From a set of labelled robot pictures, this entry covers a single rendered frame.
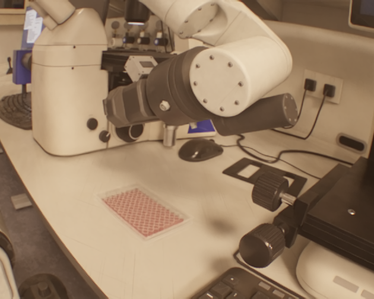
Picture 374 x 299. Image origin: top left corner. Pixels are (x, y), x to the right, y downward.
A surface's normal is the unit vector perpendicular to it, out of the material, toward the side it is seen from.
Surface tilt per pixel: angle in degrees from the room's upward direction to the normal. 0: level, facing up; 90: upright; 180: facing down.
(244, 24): 104
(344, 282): 52
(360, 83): 90
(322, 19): 90
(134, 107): 90
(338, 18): 90
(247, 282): 5
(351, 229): 0
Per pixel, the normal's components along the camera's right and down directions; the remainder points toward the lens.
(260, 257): -0.70, 0.17
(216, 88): -0.62, 0.44
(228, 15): 0.01, 0.85
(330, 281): -0.57, -0.29
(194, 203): 0.11, -0.93
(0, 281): 0.67, 0.33
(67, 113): 0.38, 0.37
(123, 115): 0.69, -0.11
